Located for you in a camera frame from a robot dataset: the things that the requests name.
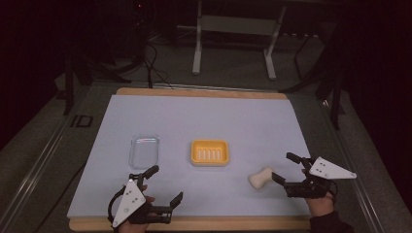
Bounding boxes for clear plastic container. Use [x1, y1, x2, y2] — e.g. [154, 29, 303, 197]
[128, 134, 160, 171]

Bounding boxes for person's left hand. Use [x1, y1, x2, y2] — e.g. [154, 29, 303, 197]
[118, 183, 157, 233]

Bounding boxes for yellow soap dish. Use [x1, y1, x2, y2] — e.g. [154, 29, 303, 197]
[189, 139, 230, 168]

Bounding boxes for person's right hand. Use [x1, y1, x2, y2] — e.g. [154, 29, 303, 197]
[301, 167, 336, 218]

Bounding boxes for white bone-shaped soap bar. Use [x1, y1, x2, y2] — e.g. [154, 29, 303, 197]
[248, 166, 275, 190]

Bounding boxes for black cables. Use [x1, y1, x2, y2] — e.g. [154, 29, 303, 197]
[141, 41, 174, 89]

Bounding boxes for pale blue table mat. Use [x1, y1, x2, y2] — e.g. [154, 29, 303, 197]
[66, 94, 313, 219]

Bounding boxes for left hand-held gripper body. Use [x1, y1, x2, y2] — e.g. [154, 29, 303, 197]
[107, 174, 173, 229]

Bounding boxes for black metal stand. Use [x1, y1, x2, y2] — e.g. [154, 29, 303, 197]
[61, 48, 132, 117]
[280, 32, 347, 131]

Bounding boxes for white metal stand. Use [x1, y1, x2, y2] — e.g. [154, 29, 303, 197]
[191, 0, 289, 82]

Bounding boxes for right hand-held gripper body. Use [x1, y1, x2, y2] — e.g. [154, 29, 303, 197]
[284, 155, 358, 199]

